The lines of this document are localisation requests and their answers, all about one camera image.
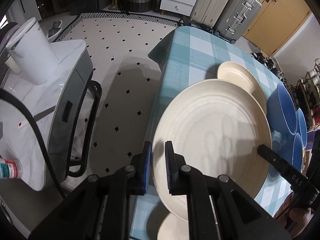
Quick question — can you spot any large cream plate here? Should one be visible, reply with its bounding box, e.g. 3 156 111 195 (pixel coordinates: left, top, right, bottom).
152 79 272 221

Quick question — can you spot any large blue bowl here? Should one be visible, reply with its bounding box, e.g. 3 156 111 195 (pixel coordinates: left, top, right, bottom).
267 83 297 136

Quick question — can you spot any light blue bowl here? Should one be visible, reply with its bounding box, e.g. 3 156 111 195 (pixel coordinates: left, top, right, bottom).
272 132 303 171

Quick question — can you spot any wooden shoe rack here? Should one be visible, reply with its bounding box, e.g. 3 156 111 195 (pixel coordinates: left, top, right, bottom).
289 58 320 131

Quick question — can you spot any teal checked tablecloth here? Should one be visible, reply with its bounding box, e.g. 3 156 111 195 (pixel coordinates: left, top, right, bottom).
130 27 280 239

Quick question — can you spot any small labelled bottle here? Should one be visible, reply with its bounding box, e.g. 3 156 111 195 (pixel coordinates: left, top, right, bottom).
0 158 23 179

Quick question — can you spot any white kettle jug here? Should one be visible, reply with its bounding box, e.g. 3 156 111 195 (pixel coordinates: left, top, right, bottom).
5 17 59 85

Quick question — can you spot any silver grey suitcase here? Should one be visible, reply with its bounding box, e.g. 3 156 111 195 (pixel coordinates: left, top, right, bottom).
213 0 261 44

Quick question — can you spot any beige suitcase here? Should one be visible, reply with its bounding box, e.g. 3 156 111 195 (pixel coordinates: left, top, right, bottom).
190 0 228 28

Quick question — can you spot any wooden door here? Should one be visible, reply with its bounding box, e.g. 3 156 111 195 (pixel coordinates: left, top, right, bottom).
245 0 311 56

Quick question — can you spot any black cable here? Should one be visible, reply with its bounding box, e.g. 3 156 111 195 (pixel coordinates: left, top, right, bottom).
0 87 66 198

